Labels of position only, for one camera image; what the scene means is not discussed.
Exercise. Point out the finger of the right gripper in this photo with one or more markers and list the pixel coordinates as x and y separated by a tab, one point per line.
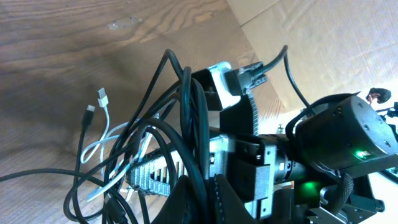
151	175

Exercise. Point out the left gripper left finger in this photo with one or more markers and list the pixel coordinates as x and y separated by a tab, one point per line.
181	205

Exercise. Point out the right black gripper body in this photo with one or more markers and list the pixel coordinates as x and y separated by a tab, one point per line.
249	164

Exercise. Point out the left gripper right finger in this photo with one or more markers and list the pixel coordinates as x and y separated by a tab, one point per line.
228	207

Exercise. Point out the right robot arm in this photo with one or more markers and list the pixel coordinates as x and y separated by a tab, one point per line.
315	172

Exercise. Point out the dark haired person background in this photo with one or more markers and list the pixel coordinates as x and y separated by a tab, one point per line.
380	95

